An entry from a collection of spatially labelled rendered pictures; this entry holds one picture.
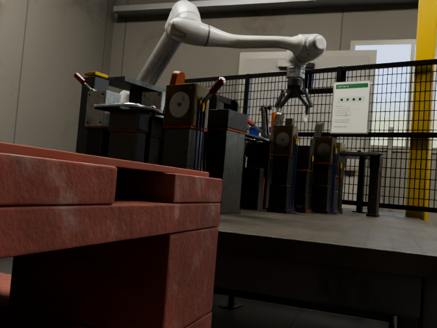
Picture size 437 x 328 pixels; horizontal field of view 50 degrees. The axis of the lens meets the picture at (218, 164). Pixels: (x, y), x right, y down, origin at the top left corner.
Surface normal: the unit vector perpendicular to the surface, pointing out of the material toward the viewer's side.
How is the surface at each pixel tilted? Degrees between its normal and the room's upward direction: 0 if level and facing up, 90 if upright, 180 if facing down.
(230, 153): 90
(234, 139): 90
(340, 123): 90
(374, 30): 90
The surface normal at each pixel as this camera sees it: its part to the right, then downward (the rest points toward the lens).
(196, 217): 0.93, 0.06
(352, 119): -0.56, -0.08
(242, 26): -0.32, -0.07
